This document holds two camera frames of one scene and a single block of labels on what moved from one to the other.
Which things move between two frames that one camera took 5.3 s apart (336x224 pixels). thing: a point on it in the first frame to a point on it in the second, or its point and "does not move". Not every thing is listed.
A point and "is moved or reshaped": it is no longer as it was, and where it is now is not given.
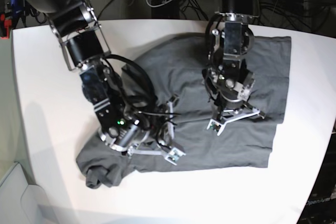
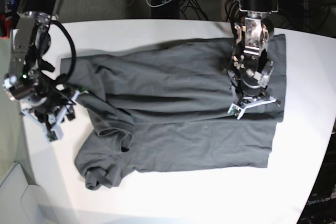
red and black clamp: [4, 25] does not move
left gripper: [133, 139] to [51, 118]
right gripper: [223, 117] to [238, 109]
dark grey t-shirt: [174, 69] is moved or reshaped
